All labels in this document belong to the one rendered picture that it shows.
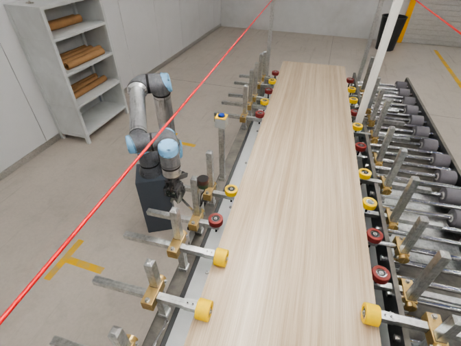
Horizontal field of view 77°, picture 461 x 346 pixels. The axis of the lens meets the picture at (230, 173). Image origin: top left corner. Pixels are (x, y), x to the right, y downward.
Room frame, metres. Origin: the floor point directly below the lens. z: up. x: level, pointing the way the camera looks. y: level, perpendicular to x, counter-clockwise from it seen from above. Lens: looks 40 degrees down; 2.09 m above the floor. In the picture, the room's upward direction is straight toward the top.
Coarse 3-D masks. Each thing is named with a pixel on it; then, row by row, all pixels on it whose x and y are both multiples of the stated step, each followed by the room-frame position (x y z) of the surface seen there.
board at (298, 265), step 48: (288, 96) 2.59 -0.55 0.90; (336, 96) 2.60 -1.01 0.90; (288, 144) 1.77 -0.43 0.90; (336, 144) 1.78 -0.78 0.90; (240, 192) 1.25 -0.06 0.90; (288, 192) 1.26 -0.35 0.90; (336, 192) 1.26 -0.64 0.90; (240, 240) 0.90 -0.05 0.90; (288, 240) 0.91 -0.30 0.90; (336, 240) 0.91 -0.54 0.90; (240, 288) 0.65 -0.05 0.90; (288, 288) 0.65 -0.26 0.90; (336, 288) 0.65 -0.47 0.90; (192, 336) 0.45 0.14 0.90; (240, 336) 0.45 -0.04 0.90; (288, 336) 0.45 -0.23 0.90; (336, 336) 0.45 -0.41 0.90
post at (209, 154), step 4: (208, 152) 1.34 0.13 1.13; (212, 152) 1.35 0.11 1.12; (208, 156) 1.34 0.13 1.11; (212, 156) 1.35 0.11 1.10; (208, 160) 1.34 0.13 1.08; (212, 160) 1.35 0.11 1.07; (208, 164) 1.34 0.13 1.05; (212, 164) 1.34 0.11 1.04; (208, 168) 1.34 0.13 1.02; (212, 168) 1.34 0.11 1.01; (208, 172) 1.34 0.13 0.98; (212, 172) 1.34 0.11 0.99; (212, 176) 1.34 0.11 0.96; (212, 180) 1.33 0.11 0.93; (212, 184) 1.34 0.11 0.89; (212, 200) 1.34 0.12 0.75
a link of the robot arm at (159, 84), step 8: (152, 80) 1.68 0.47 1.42; (160, 80) 1.68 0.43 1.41; (168, 80) 1.70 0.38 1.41; (152, 88) 1.66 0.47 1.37; (160, 88) 1.67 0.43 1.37; (168, 88) 1.69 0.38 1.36; (160, 96) 1.68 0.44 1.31; (168, 96) 1.71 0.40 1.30; (160, 104) 1.70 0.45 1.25; (168, 104) 1.72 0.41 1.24; (160, 112) 1.72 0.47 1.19; (168, 112) 1.73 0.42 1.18; (160, 120) 1.74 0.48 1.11; (160, 128) 1.76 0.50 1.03
